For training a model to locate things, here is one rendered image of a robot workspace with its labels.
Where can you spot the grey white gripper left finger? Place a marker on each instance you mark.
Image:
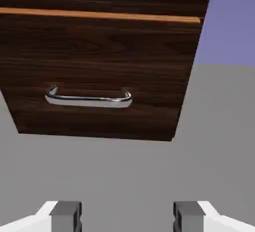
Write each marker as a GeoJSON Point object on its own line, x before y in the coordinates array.
{"type": "Point", "coordinates": [63, 216]}

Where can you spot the dark wood drawer front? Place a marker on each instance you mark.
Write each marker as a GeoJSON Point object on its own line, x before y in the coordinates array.
{"type": "Point", "coordinates": [111, 60]}

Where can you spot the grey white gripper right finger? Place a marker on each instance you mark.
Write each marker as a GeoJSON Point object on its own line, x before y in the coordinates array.
{"type": "Point", "coordinates": [189, 216]}

